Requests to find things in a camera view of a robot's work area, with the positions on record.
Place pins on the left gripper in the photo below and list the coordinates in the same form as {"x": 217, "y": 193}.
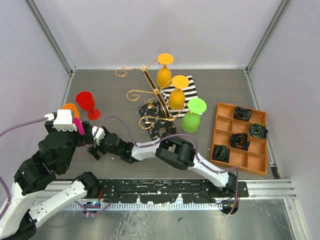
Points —
{"x": 88, "y": 137}

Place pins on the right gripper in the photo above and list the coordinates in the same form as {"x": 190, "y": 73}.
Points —
{"x": 93, "y": 151}

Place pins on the pink plastic wine glass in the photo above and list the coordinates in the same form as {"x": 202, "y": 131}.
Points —
{"x": 80, "y": 129}

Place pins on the gold wine glass rack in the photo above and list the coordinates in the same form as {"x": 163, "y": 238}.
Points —
{"x": 155, "y": 113}

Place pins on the yellow wine glass cluster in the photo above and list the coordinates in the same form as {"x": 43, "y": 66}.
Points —
{"x": 164, "y": 74}

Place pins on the green plastic wine glass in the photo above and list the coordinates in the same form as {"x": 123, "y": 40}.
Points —
{"x": 191, "y": 120}

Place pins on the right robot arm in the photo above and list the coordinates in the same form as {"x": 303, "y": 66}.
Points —
{"x": 171, "y": 149}

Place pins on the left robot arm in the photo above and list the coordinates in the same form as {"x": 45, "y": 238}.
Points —
{"x": 20, "y": 218}

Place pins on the orange plastic wine glass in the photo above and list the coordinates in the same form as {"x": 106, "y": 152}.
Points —
{"x": 73, "y": 108}

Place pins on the red plastic wine glass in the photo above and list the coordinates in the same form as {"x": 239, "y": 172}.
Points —
{"x": 86, "y": 101}

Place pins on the black white striped cloth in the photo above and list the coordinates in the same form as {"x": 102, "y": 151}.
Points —
{"x": 190, "y": 92}

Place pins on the rolled dark sock bottom left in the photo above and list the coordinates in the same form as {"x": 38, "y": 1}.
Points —
{"x": 221, "y": 153}

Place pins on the rolled dark sock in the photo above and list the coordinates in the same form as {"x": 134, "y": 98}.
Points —
{"x": 221, "y": 153}
{"x": 258, "y": 131}
{"x": 242, "y": 113}
{"x": 240, "y": 141}

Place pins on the rolled dark sock middle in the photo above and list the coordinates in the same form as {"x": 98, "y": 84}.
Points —
{"x": 240, "y": 141}

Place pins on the rolled dark sock top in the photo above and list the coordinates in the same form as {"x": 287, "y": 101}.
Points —
{"x": 242, "y": 113}

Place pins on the orange wooden compartment tray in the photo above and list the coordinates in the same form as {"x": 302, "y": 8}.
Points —
{"x": 254, "y": 160}

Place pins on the rolled dark sock right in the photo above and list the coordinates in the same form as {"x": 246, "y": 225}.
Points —
{"x": 258, "y": 131}

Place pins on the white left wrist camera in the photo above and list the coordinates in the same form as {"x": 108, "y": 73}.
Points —
{"x": 62, "y": 120}

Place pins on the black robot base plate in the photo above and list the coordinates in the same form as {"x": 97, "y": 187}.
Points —
{"x": 160, "y": 191}

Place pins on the aluminium frame rail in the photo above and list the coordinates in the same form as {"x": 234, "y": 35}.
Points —
{"x": 248, "y": 189}

